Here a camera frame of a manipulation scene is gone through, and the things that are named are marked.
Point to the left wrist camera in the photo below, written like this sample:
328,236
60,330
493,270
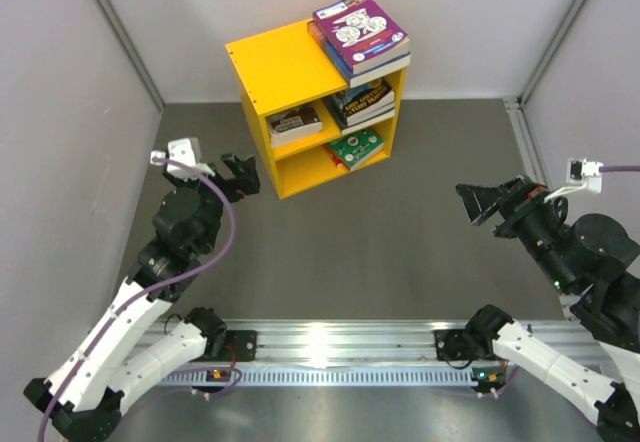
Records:
181,159

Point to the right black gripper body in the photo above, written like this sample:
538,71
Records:
531,219

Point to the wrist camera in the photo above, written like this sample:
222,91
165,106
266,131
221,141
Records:
181,159
582,175

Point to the red treehouse book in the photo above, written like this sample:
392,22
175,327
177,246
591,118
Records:
337,155

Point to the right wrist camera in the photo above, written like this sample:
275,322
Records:
582,175

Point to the aluminium mounting rail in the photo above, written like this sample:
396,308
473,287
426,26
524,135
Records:
373,353

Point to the purple cartoon cover book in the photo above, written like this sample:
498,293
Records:
363,34

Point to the yellow wooden shelf box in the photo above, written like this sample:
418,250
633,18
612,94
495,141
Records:
276,70

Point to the light teal cover book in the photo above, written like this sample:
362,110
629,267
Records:
293,124

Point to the blue sunset cover book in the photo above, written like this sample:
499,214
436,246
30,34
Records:
354,80

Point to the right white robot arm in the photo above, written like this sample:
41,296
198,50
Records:
587,262

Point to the black cover book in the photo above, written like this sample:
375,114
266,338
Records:
355,103

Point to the green cover book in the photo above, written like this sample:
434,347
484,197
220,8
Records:
360,146

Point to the dark blue cover book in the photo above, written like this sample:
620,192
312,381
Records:
368,120

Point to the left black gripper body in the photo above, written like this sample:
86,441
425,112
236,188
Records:
229,186

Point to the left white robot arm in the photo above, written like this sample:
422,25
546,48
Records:
86,398

